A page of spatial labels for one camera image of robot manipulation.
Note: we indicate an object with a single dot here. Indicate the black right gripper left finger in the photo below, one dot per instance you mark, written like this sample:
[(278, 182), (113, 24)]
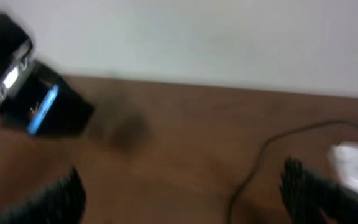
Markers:
[(61, 202)]

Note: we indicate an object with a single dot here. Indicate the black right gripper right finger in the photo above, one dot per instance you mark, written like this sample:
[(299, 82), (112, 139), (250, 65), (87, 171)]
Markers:
[(310, 197)]

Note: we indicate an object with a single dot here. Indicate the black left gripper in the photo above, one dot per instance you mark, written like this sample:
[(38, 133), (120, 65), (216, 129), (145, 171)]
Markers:
[(46, 106)]

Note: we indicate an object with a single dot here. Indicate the white charger plug adapter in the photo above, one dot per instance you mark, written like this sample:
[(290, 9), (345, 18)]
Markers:
[(344, 161)]

